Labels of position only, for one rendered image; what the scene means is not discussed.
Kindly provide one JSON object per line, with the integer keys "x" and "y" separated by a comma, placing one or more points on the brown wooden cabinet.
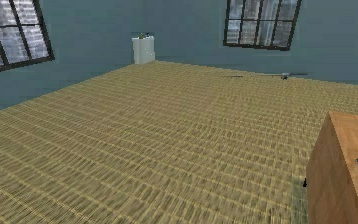
{"x": 337, "y": 173}

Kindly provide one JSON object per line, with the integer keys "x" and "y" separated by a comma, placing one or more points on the small grey object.
{"x": 284, "y": 76}

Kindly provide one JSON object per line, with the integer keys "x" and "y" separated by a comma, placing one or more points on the white stand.
{"x": 143, "y": 50}

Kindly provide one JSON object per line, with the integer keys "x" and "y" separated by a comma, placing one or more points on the small green container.
{"x": 141, "y": 35}

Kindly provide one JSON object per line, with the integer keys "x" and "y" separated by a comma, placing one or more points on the black framed window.
{"x": 260, "y": 23}
{"x": 13, "y": 33}

